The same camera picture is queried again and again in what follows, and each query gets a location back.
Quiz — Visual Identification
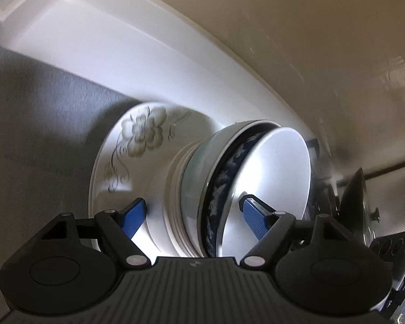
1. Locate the light blue bowl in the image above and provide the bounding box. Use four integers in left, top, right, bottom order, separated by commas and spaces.
178, 120, 281, 259

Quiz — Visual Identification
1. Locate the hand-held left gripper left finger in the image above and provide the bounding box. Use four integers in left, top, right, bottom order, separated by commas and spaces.
37, 198, 150, 268

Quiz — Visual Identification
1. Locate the white straight-sided bowl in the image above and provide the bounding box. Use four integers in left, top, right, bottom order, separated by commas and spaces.
163, 142, 204, 258

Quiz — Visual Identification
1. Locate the white floral plate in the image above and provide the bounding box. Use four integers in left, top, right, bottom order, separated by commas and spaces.
88, 103, 217, 258

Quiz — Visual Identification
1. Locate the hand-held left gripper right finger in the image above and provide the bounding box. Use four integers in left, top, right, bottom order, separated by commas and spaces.
239, 194, 356, 268

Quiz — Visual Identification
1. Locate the grey dish mat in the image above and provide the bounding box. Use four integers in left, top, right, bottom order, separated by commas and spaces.
0, 42, 143, 312

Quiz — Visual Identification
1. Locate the white bowl with blue pattern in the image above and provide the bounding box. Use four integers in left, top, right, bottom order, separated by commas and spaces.
197, 126, 312, 259

